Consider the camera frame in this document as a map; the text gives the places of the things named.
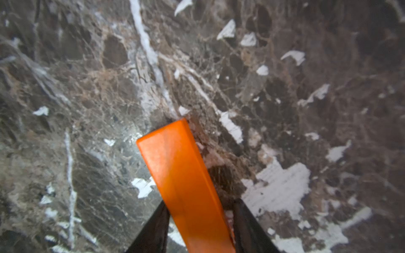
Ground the orange building block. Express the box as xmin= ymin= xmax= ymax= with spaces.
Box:
xmin=137 ymin=119 xmax=235 ymax=253

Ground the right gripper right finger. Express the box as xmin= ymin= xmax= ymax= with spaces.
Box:
xmin=233 ymin=199 xmax=280 ymax=253

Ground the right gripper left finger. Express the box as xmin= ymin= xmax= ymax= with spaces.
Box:
xmin=126 ymin=201 xmax=170 ymax=253

